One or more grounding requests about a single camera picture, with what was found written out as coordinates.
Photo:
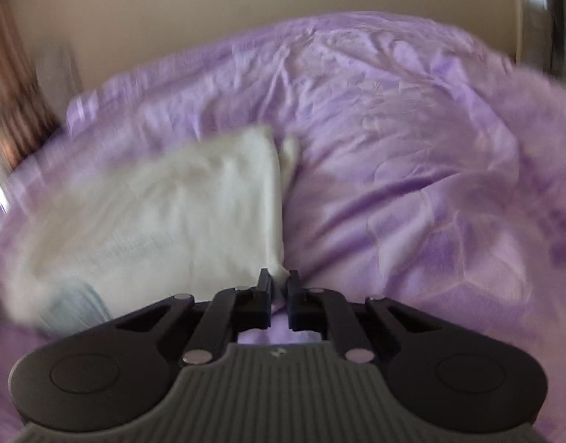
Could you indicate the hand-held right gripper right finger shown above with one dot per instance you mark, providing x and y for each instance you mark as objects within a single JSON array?
[{"x": 296, "y": 302}]

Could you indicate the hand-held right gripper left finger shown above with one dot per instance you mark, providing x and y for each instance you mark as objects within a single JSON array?
[{"x": 263, "y": 302}]

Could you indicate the white printed sweatshirt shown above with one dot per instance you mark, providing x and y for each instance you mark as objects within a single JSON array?
[{"x": 172, "y": 212}]

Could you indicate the purple blanket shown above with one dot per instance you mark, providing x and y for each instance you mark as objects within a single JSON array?
[{"x": 403, "y": 170}]

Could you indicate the brown patterned curtain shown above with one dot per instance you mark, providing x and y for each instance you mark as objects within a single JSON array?
[{"x": 15, "y": 78}]

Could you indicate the white door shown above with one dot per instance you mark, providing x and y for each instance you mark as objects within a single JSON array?
[{"x": 539, "y": 9}]

